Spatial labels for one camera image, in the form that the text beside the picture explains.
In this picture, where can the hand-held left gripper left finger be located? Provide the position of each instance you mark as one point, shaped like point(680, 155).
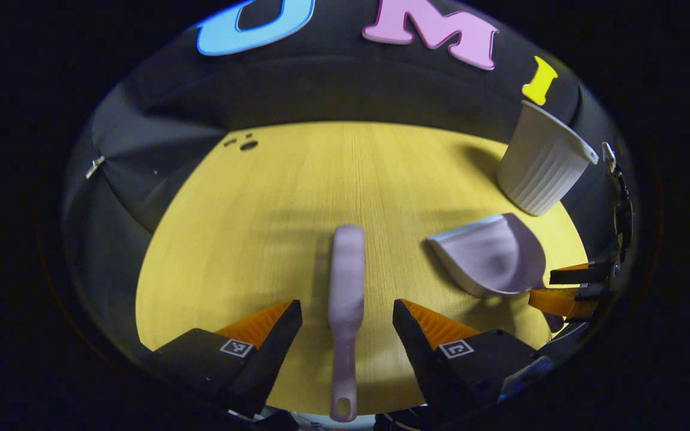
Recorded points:
point(279, 341)

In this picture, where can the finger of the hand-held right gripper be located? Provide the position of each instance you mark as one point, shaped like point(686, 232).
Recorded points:
point(560, 301)
point(578, 275)

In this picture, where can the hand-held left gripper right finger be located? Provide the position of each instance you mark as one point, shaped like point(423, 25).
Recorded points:
point(417, 347)

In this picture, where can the light purple dustpan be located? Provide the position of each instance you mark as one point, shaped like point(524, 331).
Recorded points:
point(495, 257)

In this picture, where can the light purple small broom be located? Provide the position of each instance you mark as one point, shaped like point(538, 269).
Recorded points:
point(347, 275)

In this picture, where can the white ribbed garbage bin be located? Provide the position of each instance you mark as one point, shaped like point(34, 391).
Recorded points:
point(539, 167)

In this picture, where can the yellow wooden desktop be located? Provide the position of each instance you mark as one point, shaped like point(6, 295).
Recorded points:
point(249, 239)

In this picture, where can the black backdrop cloth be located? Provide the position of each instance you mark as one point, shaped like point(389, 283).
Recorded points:
point(333, 84)

